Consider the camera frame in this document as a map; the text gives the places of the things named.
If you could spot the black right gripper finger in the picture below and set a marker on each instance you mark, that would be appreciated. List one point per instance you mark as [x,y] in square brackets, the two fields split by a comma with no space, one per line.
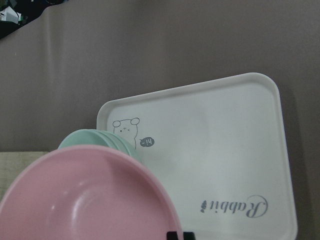
[173,235]

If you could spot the pink bowl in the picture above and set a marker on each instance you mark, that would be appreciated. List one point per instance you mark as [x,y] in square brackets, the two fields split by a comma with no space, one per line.
[64,197]

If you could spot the green bowl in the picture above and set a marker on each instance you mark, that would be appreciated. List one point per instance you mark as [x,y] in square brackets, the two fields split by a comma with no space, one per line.
[92,143]

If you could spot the white rabbit tray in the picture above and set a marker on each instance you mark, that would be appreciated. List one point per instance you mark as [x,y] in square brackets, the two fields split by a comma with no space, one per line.
[219,149]

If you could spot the wooden cutting board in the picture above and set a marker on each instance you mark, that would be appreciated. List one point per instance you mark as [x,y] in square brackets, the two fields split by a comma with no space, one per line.
[12,164]

